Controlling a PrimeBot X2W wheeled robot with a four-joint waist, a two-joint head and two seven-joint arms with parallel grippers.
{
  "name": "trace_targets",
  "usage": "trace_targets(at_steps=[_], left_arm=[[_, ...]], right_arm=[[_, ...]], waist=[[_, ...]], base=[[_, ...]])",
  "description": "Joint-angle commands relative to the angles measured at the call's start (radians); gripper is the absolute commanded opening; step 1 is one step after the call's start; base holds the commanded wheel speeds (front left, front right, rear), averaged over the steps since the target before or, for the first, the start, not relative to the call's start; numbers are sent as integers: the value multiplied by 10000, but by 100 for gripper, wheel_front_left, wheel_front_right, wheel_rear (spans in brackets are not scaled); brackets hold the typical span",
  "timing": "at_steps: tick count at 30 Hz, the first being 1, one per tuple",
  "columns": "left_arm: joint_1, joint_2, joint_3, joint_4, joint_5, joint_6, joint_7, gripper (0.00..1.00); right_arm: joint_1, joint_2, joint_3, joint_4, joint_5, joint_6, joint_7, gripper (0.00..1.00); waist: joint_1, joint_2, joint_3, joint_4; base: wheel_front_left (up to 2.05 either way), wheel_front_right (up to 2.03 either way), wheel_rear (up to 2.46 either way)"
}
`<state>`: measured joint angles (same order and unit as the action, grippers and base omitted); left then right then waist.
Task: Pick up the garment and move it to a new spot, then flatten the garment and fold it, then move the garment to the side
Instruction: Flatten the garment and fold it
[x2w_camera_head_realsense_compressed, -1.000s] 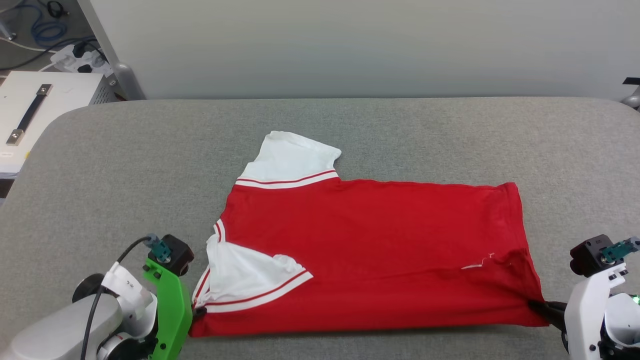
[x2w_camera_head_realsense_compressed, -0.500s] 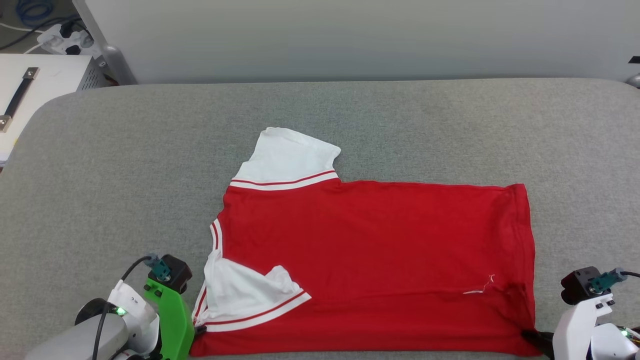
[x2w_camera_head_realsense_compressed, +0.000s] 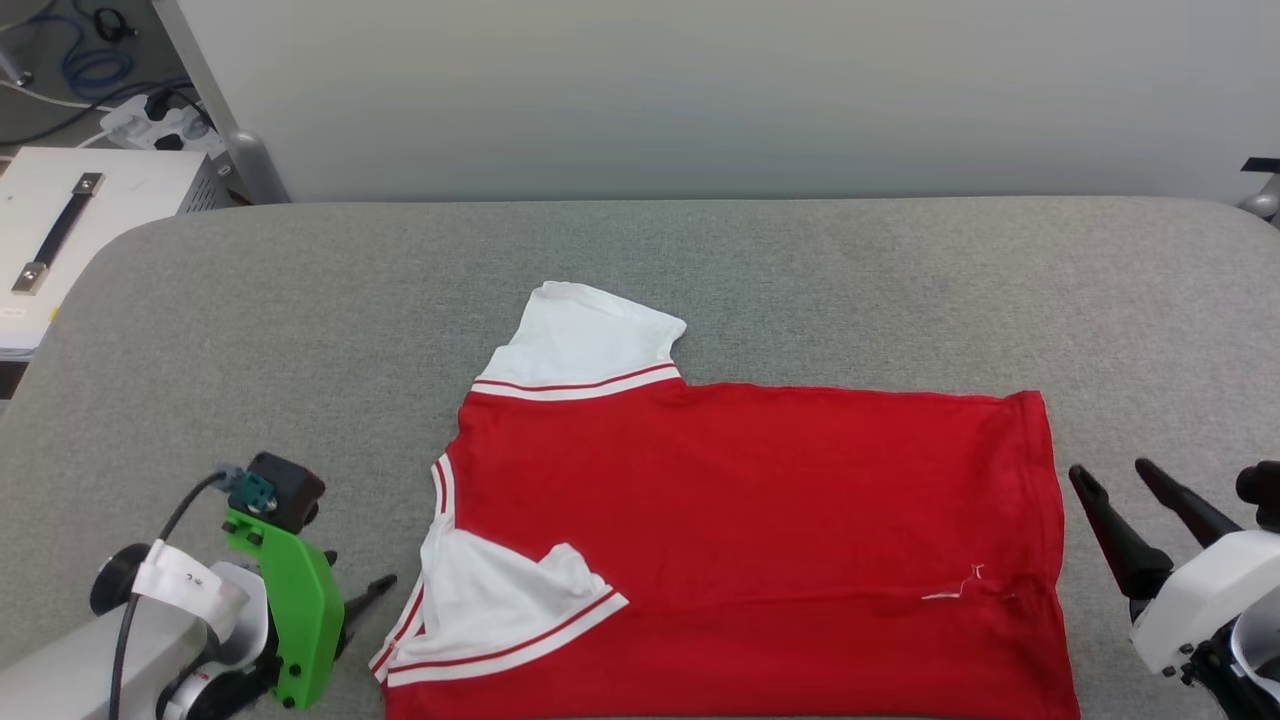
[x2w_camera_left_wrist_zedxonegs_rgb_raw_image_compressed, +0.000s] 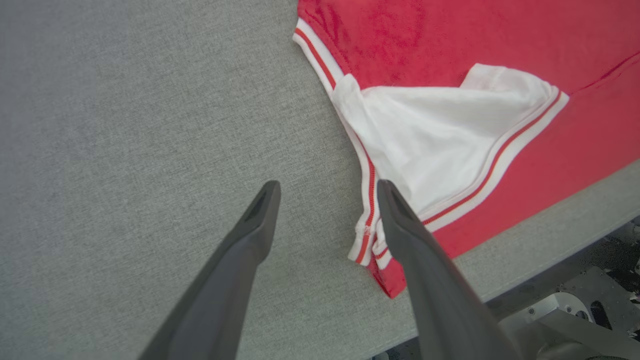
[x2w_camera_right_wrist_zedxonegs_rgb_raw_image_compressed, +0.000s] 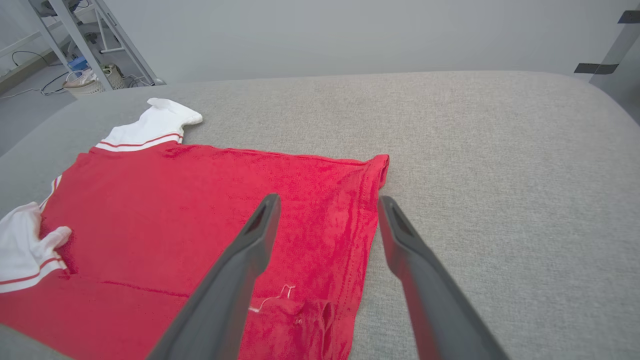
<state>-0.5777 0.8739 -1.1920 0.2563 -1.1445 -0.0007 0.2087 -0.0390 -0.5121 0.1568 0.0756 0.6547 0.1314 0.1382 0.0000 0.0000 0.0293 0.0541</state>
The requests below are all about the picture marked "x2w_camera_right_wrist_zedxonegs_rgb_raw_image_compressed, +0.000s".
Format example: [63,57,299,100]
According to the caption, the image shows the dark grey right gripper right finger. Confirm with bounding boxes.
[377,195,510,360]

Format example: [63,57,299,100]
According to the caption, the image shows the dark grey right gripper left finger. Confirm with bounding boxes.
[146,193,282,360]

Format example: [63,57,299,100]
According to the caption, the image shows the red and white shirt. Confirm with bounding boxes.
[0,97,390,360]

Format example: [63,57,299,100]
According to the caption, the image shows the beige woven basket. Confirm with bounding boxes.
[101,63,126,91]

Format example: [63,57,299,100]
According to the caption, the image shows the white plastic laundry basket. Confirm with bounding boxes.
[62,69,106,98]

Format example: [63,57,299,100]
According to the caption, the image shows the white folding rack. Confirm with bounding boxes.
[92,7,126,54]

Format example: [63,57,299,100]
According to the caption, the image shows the white partition panel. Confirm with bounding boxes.
[92,0,640,86]

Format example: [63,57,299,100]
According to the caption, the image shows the large white desk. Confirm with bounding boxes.
[27,0,115,92]

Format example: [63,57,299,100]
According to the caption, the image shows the white floor cable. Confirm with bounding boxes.
[0,86,66,101]

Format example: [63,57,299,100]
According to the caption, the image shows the black floor cable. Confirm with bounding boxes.
[11,50,51,68]

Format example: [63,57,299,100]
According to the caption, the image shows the grey post with black tape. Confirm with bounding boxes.
[574,10,640,91]

